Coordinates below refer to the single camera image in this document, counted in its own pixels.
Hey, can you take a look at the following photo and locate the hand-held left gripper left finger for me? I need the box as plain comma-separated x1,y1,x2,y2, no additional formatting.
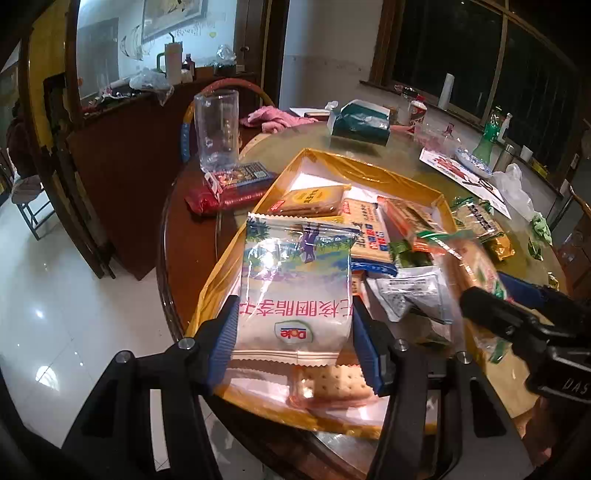
62,294,241,480

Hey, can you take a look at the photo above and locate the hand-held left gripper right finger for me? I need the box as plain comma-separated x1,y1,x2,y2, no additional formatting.
352,300,535,480

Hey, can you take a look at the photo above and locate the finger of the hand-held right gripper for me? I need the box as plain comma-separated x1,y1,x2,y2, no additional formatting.
461,285,539,354
498,271,548,309

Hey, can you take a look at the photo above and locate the orange cracker packet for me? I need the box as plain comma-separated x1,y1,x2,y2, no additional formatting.
290,364,376,411

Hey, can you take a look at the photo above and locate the round cracker packet green label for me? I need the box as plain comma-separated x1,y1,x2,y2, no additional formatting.
436,231,509,365

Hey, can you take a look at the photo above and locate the white printed snack packet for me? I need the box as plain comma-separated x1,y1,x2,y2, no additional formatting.
367,265,455,324

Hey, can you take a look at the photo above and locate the brown sesame cracker packet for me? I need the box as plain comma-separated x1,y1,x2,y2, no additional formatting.
455,198,515,261

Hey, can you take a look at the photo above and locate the white fruit-print snack packet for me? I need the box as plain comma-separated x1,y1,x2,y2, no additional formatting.
232,212,362,365

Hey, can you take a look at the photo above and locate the blue-label cracker packet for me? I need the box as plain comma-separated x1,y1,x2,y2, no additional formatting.
342,198,398,275

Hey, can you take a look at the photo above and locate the orange white snack packet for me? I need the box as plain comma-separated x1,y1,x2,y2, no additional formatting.
379,196,446,252

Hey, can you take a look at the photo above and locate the yellow snack packet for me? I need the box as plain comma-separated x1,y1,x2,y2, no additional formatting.
270,184,352,217

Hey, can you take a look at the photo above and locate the yellow taped cardboard tray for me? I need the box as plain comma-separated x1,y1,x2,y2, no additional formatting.
185,148,455,439

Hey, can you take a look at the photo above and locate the green crumpled cloth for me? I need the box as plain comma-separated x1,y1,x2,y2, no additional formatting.
529,215,554,245

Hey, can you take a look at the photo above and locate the white plastic bag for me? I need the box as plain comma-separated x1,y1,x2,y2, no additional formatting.
492,163,536,222

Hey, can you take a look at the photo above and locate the blue white plate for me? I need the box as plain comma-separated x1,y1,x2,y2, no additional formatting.
455,148,494,178

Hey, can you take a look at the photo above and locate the red snack bag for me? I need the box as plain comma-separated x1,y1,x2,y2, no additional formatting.
185,178,269,215

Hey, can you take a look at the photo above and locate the green plastic bottle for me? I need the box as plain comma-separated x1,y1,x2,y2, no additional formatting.
472,107,504,167

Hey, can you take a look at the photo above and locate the printed leaflet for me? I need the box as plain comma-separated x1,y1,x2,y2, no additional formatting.
419,148,512,220

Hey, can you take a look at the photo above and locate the blue printed packet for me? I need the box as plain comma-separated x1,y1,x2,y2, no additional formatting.
210,161,273,192

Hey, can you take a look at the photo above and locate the clear plastic bowl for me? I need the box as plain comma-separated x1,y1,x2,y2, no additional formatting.
413,122,455,153

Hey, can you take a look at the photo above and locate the wooden sideboard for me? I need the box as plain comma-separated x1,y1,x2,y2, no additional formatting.
67,71,259,282

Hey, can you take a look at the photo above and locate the white jar red label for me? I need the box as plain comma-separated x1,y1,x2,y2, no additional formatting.
409,96,428,127

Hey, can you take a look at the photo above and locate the clear glass mug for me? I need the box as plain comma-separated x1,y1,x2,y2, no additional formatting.
194,89,240,172

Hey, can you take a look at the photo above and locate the white paper towel roll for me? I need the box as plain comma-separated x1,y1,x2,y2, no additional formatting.
438,73,457,110

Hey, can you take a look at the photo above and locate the pink cloth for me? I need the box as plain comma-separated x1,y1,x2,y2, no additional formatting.
241,105,319,134

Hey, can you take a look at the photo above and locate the green tissue box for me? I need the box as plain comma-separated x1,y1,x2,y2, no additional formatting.
329,99,393,147

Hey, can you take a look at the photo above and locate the metal folding chair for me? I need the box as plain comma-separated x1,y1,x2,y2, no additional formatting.
9,148,51,241

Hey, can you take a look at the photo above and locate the red round-back chair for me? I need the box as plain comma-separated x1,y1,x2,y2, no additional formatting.
180,78,278,162

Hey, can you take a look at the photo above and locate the clear plastic bag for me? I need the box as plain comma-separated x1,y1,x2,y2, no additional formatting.
129,68,175,104

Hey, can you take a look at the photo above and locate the white tumbler with handle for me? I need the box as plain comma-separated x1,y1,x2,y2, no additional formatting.
157,41,184,86

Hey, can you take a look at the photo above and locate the framed wall painting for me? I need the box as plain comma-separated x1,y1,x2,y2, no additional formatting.
141,0,206,44

